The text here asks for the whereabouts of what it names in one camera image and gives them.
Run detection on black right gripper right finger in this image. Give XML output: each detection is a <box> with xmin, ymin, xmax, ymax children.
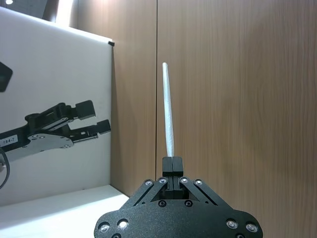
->
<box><xmin>172</xmin><ymin>156</ymin><xmax>225</xmax><ymax>207</ymax></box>

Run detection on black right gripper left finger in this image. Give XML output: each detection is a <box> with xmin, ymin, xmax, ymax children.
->
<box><xmin>129</xmin><ymin>156</ymin><xmax>173</xmax><ymax>207</ymax></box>

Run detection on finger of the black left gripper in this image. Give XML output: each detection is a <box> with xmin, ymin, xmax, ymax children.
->
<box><xmin>66</xmin><ymin>119</ymin><xmax>111</xmax><ymax>144</ymax></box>

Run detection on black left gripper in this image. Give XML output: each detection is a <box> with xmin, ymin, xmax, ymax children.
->
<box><xmin>0</xmin><ymin>100</ymin><xmax>97</xmax><ymax>162</ymax></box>

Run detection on white paper-wrapped straw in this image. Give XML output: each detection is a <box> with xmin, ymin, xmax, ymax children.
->
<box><xmin>161</xmin><ymin>62</ymin><xmax>175</xmax><ymax>158</ymax></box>

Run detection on thin dark cable silver plugs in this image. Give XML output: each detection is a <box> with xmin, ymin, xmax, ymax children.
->
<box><xmin>0</xmin><ymin>148</ymin><xmax>11</xmax><ymax>190</ymax></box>

